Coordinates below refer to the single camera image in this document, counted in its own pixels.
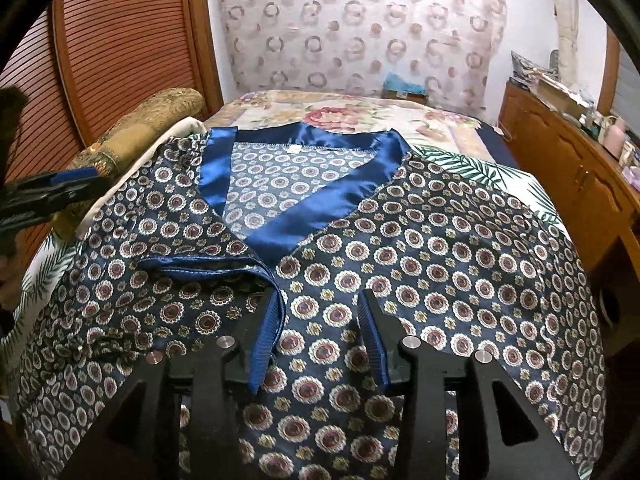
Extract cardboard box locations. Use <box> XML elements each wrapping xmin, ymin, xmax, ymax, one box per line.
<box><xmin>537</xmin><ymin>77</ymin><xmax>588</xmax><ymax>116</ymax></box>

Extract folded brown ornate blanket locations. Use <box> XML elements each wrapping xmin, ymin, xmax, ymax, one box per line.
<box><xmin>65</xmin><ymin>87</ymin><xmax>210</xmax><ymax>236</ymax></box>

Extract floral quilt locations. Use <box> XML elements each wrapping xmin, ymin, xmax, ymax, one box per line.
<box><xmin>202</xmin><ymin>89</ymin><xmax>506</xmax><ymax>161</ymax></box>

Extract pink bottle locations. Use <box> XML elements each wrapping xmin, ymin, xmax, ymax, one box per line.
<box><xmin>602</xmin><ymin>117</ymin><xmax>626</xmax><ymax>153</ymax></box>

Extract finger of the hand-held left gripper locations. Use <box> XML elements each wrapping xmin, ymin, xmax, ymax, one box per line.
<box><xmin>0</xmin><ymin>166</ymin><xmax>114</xmax><ymax>234</ymax></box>

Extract long wooden cabinet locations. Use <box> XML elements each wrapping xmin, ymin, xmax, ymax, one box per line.
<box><xmin>497</xmin><ymin>80</ymin><xmax>640</xmax><ymax>271</ymax></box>

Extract wooden louvered wardrobe door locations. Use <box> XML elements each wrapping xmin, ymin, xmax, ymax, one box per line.
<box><xmin>0</xmin><ymin>0</ymin><xmax>223</xmax><ymax>241</ymax></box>

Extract patterned cushion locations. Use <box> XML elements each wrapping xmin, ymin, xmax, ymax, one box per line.
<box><xmin>510</xmin><ymin>50</ymin><xmax>558</xmax><ymax>81</ymax></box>

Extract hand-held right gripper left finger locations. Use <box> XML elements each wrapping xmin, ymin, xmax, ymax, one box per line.
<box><xmin>60</xmin><ymin>285</ymin><xmax>287</xmax><ymax>480</ymax></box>

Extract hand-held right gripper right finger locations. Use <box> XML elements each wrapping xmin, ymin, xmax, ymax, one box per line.
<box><xmin>356</xmin><ymin>289</ymin><xmax>567</xmax><ymax>480</ymax></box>

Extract grey window blind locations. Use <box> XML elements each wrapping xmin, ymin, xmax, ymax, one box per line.
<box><xmin>612</xmin><ymin>45</ymin><xmax>640</xmax><ymax>126</ymax></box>

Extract navy mattress sheet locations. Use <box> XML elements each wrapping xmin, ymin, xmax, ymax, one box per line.
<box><xmin>475</xmin><ymin>125</ymin><xmax>521</xmax><ymax>168</ymax></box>

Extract leaf print bed sheet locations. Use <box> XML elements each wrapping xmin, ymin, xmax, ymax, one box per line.
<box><xmin>0</xmin><ymin>144</ymin><xmax>568</xmax><ymax>361</ymax></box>

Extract beige side curtain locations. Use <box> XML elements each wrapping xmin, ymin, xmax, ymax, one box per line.
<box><xmin>555</xmin><ymin>0</ymin><xmax>581</xmax><ymax>81</ymax></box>

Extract circle pattern sheer curtain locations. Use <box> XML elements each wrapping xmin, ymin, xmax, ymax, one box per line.
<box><xmin>212</xmin><ymin>0</ymin><xmax>511</xmax><ymax>111</ymax></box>

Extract navy medallion print satin robe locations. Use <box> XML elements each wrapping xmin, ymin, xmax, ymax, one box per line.
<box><xmin>7</xmin><ymin>127</ymin><xmax>608</xmax><ymax>480</ymax></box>

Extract teal box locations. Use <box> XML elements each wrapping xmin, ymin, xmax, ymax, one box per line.
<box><xmin>382</xmin><ymin>72</ymin><xmax>431</xmax><ymax>106</ymax></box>

